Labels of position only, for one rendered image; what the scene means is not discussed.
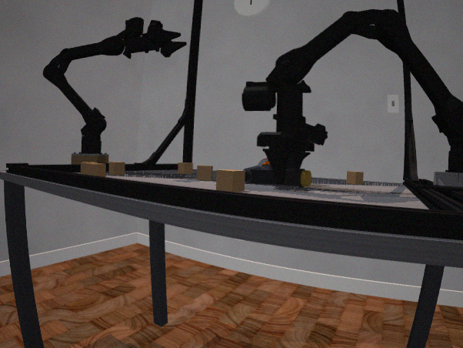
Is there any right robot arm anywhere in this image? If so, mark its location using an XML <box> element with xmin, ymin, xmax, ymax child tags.
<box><xmin>43</xmin><ymin>17</ymin><xmax>148</xmax><ymax>154</ymax></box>

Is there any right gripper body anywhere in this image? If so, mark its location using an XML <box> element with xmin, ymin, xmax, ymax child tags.
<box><xmin>138</xmin><ymin>23</ymin><xmax>170</xmax><ymax>58</ymax></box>

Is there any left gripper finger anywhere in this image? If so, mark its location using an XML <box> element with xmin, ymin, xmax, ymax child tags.
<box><xmin>263</xmin><ymin>149</ymin><xmax>294</xmax><ymax>184</ymax></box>
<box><xmin>287</xmin><ymin>152</ymin><xmax>311</xmax><ymax>169</ymax></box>

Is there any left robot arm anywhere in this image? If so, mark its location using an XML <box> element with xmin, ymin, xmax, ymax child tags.
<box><xmin>242</xmin><ymin>9</ymin><xmax>463</xmax><ymax>173</ymax></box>

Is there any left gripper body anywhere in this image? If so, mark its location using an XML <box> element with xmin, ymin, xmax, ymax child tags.
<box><xmin>257</xmin><ymin>109</ymin><xmax>315</xmax><ymax>152</ymax></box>

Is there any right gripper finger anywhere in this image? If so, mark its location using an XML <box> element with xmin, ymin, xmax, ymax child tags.
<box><xmin>157</xmin><ymin>26</ymin><xmax>181</xmax><ymax>44</ymax></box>
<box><xmin>168</xmin><ymin>40</ymin><xmax>187</xmax><ymax>55</ymax></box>

